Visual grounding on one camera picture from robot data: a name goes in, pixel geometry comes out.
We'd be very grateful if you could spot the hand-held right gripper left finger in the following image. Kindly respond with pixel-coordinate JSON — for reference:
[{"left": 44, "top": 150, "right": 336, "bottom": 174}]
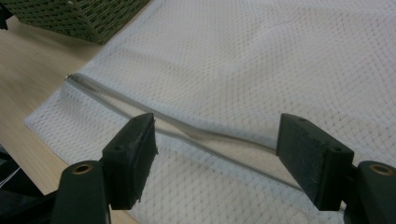
[{"left": 102, "top": 112, "right": 159, "bottom": 211}]

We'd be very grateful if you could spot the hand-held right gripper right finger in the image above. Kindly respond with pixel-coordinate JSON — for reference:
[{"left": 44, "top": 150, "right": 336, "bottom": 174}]
[{"left": 276, "top": 113, "right": 355, "bottom": 212}]

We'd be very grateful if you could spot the green woven basket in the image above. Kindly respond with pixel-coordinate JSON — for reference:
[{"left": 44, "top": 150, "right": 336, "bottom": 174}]
[{"left": 0, "top": 0, "right": 152, "bottom": 45}]

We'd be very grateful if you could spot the white mesh laundry bag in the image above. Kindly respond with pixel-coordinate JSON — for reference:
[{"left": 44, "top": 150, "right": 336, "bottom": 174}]
[{"left": 23, "top": 0, "right": 396, "bottom": 224}]

